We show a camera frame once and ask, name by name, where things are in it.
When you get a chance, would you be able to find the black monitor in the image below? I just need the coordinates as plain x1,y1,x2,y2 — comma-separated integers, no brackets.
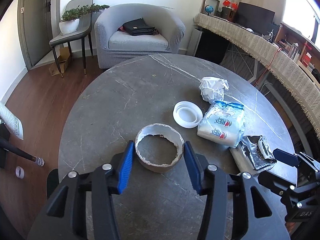
234,2,275,34

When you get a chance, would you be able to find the black handbag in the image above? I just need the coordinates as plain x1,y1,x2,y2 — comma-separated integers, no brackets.
123,18,159,36

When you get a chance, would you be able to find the white patterned tablecloth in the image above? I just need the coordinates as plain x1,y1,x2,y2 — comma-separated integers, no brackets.
0,102,23,140

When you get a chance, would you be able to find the black table leg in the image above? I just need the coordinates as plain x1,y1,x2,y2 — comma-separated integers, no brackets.
0,137,45,167

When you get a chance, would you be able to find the round grey marble table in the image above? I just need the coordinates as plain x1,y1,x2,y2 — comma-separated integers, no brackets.
58,54,295,239

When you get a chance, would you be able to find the beige fringed table runner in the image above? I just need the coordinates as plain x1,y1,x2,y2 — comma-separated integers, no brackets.
194,13,320,137

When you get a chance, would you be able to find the white tape roll on floor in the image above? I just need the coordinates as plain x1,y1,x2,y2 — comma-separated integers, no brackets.
15,166,24,179

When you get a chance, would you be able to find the potted green bonsai plant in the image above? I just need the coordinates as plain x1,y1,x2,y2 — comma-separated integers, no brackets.
59,4,110,35

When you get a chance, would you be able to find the blue white tissue pack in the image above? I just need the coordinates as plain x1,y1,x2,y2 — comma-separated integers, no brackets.
197,100,245,148

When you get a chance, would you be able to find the crumpled white paper ball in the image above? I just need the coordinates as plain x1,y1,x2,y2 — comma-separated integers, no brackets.
199,77,229,104

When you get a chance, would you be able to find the grey dining chair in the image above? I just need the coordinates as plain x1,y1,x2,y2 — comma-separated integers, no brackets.
49,13,93,77

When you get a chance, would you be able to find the cardboard box on floor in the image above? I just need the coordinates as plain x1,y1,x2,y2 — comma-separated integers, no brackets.
49,47,72,76

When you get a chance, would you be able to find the black silver wrapper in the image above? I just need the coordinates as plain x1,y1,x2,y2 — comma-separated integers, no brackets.
241,135,277,172

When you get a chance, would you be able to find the grey fabric armchair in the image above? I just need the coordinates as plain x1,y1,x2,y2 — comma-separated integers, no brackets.
94,3,185,69

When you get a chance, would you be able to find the small blue globe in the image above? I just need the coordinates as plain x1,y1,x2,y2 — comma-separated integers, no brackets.
204,4,214,16

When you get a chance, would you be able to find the wooden picture frame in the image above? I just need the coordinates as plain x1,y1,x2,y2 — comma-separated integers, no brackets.
200,0,220,16

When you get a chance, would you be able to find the large white plastic lid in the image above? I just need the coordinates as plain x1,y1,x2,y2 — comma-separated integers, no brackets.
172,101,203,129

